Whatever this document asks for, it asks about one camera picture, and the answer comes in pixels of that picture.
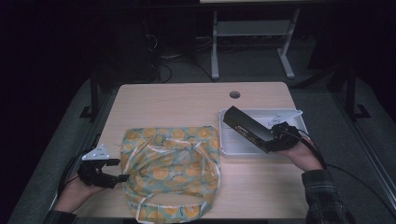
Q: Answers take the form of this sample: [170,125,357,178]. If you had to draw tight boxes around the white metal table frame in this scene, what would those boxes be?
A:
[199,0,302,80]

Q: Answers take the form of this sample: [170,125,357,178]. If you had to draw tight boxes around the person's left hand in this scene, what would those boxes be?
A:
[54,177,106,214]

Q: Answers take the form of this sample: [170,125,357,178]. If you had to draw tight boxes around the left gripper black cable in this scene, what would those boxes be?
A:
[57,148,92,198]

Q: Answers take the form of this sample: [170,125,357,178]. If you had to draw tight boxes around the white plastic tray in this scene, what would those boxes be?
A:
[218,106,309,157]

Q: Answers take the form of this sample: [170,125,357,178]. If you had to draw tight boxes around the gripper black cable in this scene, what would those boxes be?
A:
[57,148,92,198]
[279,128,396,217]

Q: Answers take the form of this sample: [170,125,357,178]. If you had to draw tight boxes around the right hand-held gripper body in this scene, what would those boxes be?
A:
[268,109,304,153]

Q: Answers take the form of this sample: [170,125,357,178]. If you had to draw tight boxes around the metal floor rail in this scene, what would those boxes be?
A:
[330,90,396,203]

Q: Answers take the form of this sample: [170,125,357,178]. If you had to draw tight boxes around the citrus print fabric bag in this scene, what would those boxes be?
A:
[120,125,222,224]

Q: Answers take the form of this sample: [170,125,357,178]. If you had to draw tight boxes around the person's right hand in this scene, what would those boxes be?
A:
[276,139,325,173]

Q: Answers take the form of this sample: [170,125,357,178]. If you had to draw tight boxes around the black metal stand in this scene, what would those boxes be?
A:
[344,62,372,121]
[78,69,101,122]

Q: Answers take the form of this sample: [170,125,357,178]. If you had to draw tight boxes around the black floor cables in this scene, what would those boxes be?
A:
[145,33,217,84]

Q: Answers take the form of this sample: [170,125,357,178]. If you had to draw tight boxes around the long black box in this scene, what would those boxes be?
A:
[222,105,276,154]

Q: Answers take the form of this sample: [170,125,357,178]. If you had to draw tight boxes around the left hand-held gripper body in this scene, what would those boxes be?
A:
[78,143,120,189]

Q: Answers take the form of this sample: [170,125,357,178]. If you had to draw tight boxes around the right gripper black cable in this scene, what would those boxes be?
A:
[279,128,396,217]

